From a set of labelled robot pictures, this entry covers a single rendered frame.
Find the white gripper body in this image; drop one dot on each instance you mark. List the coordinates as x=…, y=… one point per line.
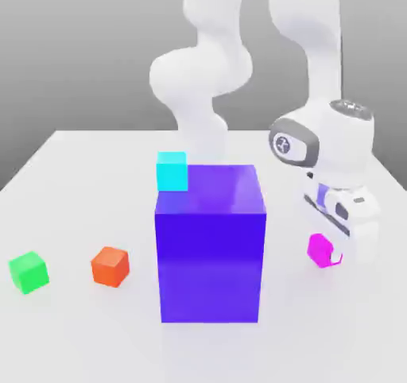
x=362, y=236

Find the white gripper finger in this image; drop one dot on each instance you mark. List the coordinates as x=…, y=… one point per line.
x=336, y=257

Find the small magenta cube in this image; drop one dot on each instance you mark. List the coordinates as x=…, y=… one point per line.
x=319, y=250

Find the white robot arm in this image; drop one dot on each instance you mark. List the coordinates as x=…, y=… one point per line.
x=197, y=81

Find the small cyan cube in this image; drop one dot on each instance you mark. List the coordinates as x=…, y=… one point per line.
x=171, y=173

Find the small orange cube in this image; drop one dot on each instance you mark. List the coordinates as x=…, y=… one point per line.
x=109, y=267

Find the small green cube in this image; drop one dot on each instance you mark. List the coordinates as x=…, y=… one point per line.
x=28, y=273

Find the large blue box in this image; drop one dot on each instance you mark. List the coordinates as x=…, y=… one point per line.
x=208, y=262

